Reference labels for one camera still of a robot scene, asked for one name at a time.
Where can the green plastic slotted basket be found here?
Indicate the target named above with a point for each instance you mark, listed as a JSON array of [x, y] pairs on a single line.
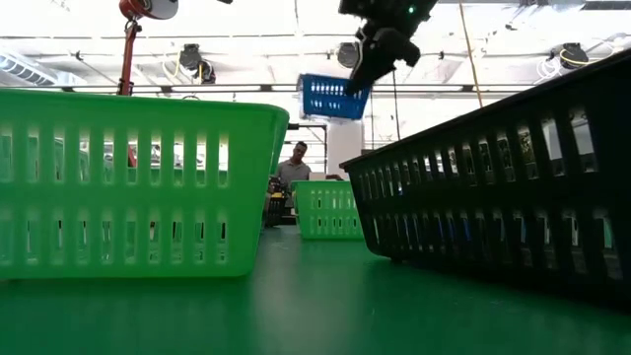
[[326, 186], [123, 197]]

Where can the black yellow device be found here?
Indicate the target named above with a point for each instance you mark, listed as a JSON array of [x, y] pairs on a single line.
[[277, 207]]

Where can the person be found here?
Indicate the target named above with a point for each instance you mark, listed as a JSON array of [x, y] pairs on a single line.
[[293, 172]]

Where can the red desk lamp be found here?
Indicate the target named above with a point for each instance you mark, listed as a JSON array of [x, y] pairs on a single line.
[[129, 54]]

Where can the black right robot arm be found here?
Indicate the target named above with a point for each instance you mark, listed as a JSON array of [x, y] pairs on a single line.
[[374, 7]]

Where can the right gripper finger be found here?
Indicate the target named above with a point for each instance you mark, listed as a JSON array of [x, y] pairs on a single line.
[[360, 83]]

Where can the black plastic slotted basket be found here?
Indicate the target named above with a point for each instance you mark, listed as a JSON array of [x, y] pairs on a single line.
[[493, 197]]

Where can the blue plastic slotted basket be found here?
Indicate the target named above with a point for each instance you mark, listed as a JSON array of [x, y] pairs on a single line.
[[335, 111]]

